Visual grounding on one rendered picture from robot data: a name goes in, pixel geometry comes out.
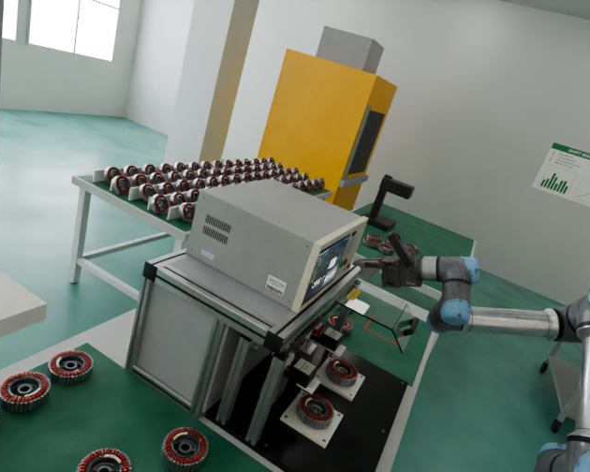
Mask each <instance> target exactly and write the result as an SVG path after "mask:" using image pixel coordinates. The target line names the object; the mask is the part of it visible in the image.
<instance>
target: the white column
mask: <svg viewBox="0 0 590 472"><path fill-rule="evenodd" d="M258 4H259V0H195V3H194V7H193V12H192V17H191V22H190V26H189V32H188V37H187V41H186V46H185V51H184V60H183V65H182V70H181V75H180V79H179V84H178V90H177V95H176V99H175V104H174V109H173V114H172V119H171V124H170V132H169V137H168V142H167V147H166V152H165V157H164V162H163V163H168V164H170V165H175V163H178V162H183V163H184V164H190V163H191V162H197V163H201V162H203V161H209V162H214V161H215V160H219V161H220V162H221V158H222V154H223V151H224V147H225V143H226V138H227V134H228V131H229V124H230V120H231V116H232V112H233V108H234V104H235V100H236V96H237V93H238V89H239V85H240V80H241V76H242V73H243V66H244V62H245V58H246V54H247V50H248V46H249V42H250V38H251V35H252V31H253V26H254V22H255V18H256V15H257V11H258Z"/></svg>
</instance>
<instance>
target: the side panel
mask: <svg viewBox="0 0 590 472"><path fill-rule="evenodd" d="M225 328H226V324H225V323H223V322H222V321H220V320H218V319H217V318H215V317H212V316H211V315H209V314H207V313H206V312H204V311H202V310H200V309H199V308H197V307H196V306H195V305H193V304H191V303H189V302H187V301H185V300H184V299H182V298H180V297H178V296H177V295H175V294H173V293H172V292H170V291H168V290H166V289H165V288H163V287H161V286H159V285H158V284H156V283H154V282H153V281H151V280H149V279H147V278H146V277H144V276H143V277H142V279H141V285H140V294H139V298H138V303H137V308H136V313H135V318H134V323H133V328H132V333H131V337H130V342H129V347H128V351H127V357H126V362H125V369H126V370H128V369H129V372H130V373H131V374H133V375H134V376H136V377H137V378H139V379H140V380H142V381H143V382H145V383H146V384H147V385H149V386H150V387H152V388H153V389H155V390H156V391H158V392H159V393H161V394H162V395H164V396H165V397H167V398H168V399H169V400H171V401H172V402H173V403H174V404H176V405H177V406H179V407H180V408H182V409H183V410H185V411H186V412H188V413H189V414H191V415H193V414H194V415H195V416H194V417H195V418H196V419H198V418H199V415H202V414H203V412H201V410H202V407H203V403H204V400H205V396H206V393H207V390H208V387H209V383H210V380H211V376H212V373H213V369H214V364H215V361H216V357H217V354H218V350H219V348H220V344H221V341H222V337H223V334H224V330H225Z"/></svg>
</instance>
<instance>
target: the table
mask: <svg viewBox="0 0 590 472"><path fill-rule="evenodd" d="M251 164H252V166H253V167H252V171H251V169H250V167H249V166H251ZM251 164H250V161H249V160H248V159H247V158H245V159H243V160H242V161H241V160H240V159H239V158H238V159H234V160H233V165H232V162H231V161H230V160H229V159H226V160H224V162H223V166H224V167H223V166H222V163H221V162H220V161H219V160H215V161H214V162H213V168H212V165H211V163H210V162H209V161H203V162H201V165H200V166H199V164H198V163H197V162H191V163H190V164H189V166H188V168H189V170H187V169H186V166H185V164H184V163H183V162H178V163H175V165H174V167H173V169H174V171H172V168H171V165H170V164H168V163H163V164H161V165H160V167H159V172H156V168H155V166H154V165H153V164H145V165H144V166H143V167H142V170H141V173H139V170H138V168H137V167H136V166H134V165H128V166H125V168H124V175H122V173H121V171H120V170H119V169H118V168H117V167H107V168H106V169H105V171H104V175H105V176H104V178H105V180H106V181H101V182H93V175H94V174H84V175H72V180H71V183H72V184H74V185H76V186H78V187H79V188H80V193H79V200H78V208H77V215H76V223H75V230H74V238H73V244H72V252H71V260H70V267H69V275H68V281H70V283H71V284H77V282H79V281H80V277H81V267H83V269H85V270H87V271H88V272H90V273H92V274H94V275H95V276H97V277H99V278H100V279H102V280H104V281H105V282H107V283H108V284H110V285H112V286H113V287H115V288H117V289H119V290H121V291H122V292H124V294H126V295H128V296H129V297H131V298H133V299H134V300H136V301H138V298H139V294H140V292H139V291H137V290H136V289H134V288H133V287H131V286H129V285H128V284H126V283H124V282H123V281H121V280H119V279H118V278H116V277H114V276H113V275H111V274H109V273H107V272H105V271H104V270H102V269H100V268H99V267H97V266H96V265H95V264H93V263H92V262H90V261H88V259H92V258H98V257H101V256H105V255H108V254H111V253H115V252H118V251H122V250H125V249H128V248H131V247H135V246H138V245H142V244H145V243H150V242H154V241H157V240H161V239H165V238H168V237H171V236H172V237H174V238H176V240H175V244H174V248H173V252H176V251H179V250H182V249H185V248H186V247H187V243H188V240H189V235H190V231H191V228H192V223H193V219H194V215H195V211H196V210H195V207H194V205H193V204H192V202H197V201H198V198H199V189H208V188H214V187H220V186H226V185H233V184H244V183H249V182H252V181H253V182H256V181H260V180H269V179H275V180H276V181H278V179H277V178H279V181H278V182H281V183H283V184H290V186H292V187H294V188H296V189H299V190H301V191H302V192H305V193H307V194H309V195H312V196H314V197H317V198H319V199H323V200H325V201H326V198H328V197H331V196H332V191H331V190H329V189H326V188H324V186H325V182H324V179H323V178H322V177H321V178H318V180H317V179H313V180H312V183H311V181H310V180H309V177H308V174H307V173H306V172H303V173H302V175H301V174H300V173H299V170H298V168H297V167H294V168H292V172H291V169H290V168H285V171H283V169H284V168H283V165H282V163H281V162H278V163H276V165H275V164H274V159H273V157H268V159H267V160H266V158H264V157H262V158H261V159H260V160H259V161H258V159H257V158H253V159H252V161H251ZM259 165H260V166H259ZM267 165H269V167H268V166H267ZM240 167H242V168H240ZM230 168H232V173H233V174H231V170H230ZM220 169H221V171H220ZM132 170H133V171H132ZM207 170H211V171H210V176H211V177H209V175H208V174H209V173H208V171H207ZM194 171H198V172H197V176H198V178H197V179H196V177H195V176H196V175H195V173H194ZM149 172H150V173H149ZM179 172H183V180H182V177H181V175H180V173H179ZM252 172H253V173H252ZM260 172H261V174H259V173H260ZM131 173H132V174H131ZM166 173H168V174H169V175H168V181H169V182H166V181H165V178H164V176H163V175H162V174H166ZM242 173H243V174H242ZM249 173H252V178H251V176H250V174H249ZM150 174H151V176H150V184H149V181H148V179H147V177H146V176H145V175H150ZM221 174H222V175H221ZM240 174H242V180H241V177H240V176H239V175H240ZM112 175H113V177H112ZM294 175H295V177H294ZM132 176H133V178H132V184H133V187H138V186H139V187H140V188H139V195H140V197H141V199H132V200H129V199H128V196H129V190H130V187H131V186H130V182H129V180H128V179H127V178H126V177H132ZM174 176H175V177H174ZM228 176H230V181H229V177H228ZM286 176H287V177H288V178H287V177H286ZM216 177H219V179H218V181H217V179H216ZM113 178H114V179H113ZM111 179H113V180H112V185H113V187H112V188H113V190H114V191H110V189H111ZM202 179H207V181H206V185H207V187H206V185H205V183H204V181H203V180H202ZM189 180H190V181H193V180H194V181H193V184H192V187H193V189H191V188H190V185H189V182H188V181H189ZM119 182H120V183H119ZM176 182H177V183H176ZM171 183H176V191H177V192H175V190H174V189H175V188H174V187H173V185H172V184H171ZM218 183H219V184H218ZM296 183H298V184H296ZM154 184H160V186H159V192H160V194H156V191H155V188H154V187H153V185H154ZM122 188H124V189H122ZM145 189H146V190H145ZM184 191H185V192H186V191H188V192H187V197H186V198H185V196H184V195H183V194H182V193H181V192H184ZM147 193H148V194H147ZM92 194H93V195H95V196H97V197H99V198H100V199H103V200H105V201H106V202H108V203H110V204H112V205H114V206H116V207H118V208H119V209H121V210H123V211H125V212H127V213H129V214H132V215H134V216H136V217H137V218H138V219H140V220H142V221H144V222H146V223H148V224H150V225H152V226H154V227H155V228H157V229H160V230H162V231H164V232H160V233H157V234H153V235H150V236H146V237H142V238H138V239H135V240H132V241H128V242H124V243H118V244H115V245H111V246H107V247H103V248H99V249H97V250H93V251H89V252H85V253H83V250H84V243H85V236H86V230H87V222H88V215H89V209H90V202H91V195H92ZM168 194H171V196H170V202H171V206H168V205H169V204H168V200H167V198H166V197H165V196H164V195H168ZM148 196H150V197H152V199H151V203H150V204H151V207H152V208H151V209H152V210H147V206H148V201H149V198H150V197H149V198H148ZM186 199H187V202H186ZM194 200H195V201H194ZM178 205H181V206H180V209H179V210H180V211H179V216H180V217H178V218H174V219H171V220H168V219H167V217H168V212H169V207H172V206H178ZM159 207H161V208H159Z"/></svg>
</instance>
